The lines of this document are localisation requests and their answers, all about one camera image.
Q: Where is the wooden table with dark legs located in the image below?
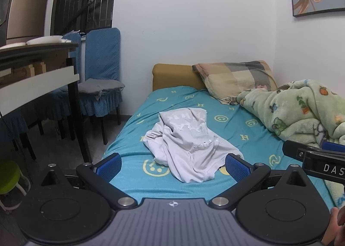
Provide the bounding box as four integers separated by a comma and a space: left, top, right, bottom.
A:
0, 41, 93, 163

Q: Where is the grey seat cushion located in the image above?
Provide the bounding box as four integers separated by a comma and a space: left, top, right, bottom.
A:
78, 78, 125, 100

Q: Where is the plaid beige pillow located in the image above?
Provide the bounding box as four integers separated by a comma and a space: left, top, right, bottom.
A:
192, 60, 279, 105

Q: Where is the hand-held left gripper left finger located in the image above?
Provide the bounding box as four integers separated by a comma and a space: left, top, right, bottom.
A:
40, 153, 138, 210

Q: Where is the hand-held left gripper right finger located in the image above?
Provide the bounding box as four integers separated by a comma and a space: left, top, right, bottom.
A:
208, 153, 308, 211

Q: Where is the green round stool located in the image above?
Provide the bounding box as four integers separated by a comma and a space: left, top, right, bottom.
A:
0, 160, 32, 213

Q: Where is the bed with teal printed sheet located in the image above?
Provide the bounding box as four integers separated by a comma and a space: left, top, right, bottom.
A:
102, 86, 336, 209

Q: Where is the white t-shirt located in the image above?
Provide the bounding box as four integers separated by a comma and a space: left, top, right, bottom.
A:
143, 107, 244, 184

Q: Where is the brown refrigerator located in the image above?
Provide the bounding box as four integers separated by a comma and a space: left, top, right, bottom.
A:
5, 0, 52, 45

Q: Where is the green cartoon print blanket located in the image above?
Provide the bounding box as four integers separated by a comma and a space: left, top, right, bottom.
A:
237, 79, 345, 155

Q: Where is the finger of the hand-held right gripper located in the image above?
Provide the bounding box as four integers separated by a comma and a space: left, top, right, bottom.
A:
321, 141, 345, 154
282, 140, 322, 159

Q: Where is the blue covered chair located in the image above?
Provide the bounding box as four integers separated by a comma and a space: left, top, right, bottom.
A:
78, 27, 126, 145
36, 32, 82, 140
0, 108, 37, 161

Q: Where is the pale green plush blanket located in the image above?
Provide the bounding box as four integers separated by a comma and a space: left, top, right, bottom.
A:
325, 180, 343, 208

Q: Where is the person's right hand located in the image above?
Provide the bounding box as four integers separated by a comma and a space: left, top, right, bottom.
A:
322, 206, 345, 246

